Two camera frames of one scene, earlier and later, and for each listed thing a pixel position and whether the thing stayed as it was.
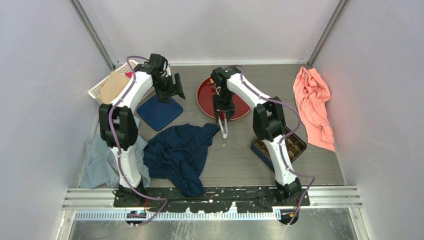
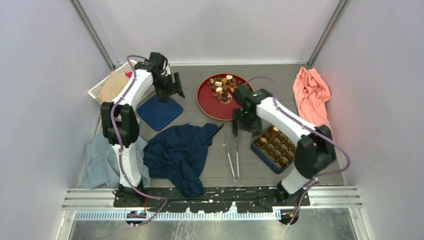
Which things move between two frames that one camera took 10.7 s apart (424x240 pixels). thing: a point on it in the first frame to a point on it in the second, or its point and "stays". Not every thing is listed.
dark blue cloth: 177,154 stays
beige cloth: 113,85 stays
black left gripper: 164,96 stays
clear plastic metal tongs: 224,134 to 225,145
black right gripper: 229,109 to 256,127
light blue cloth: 100,170 stays
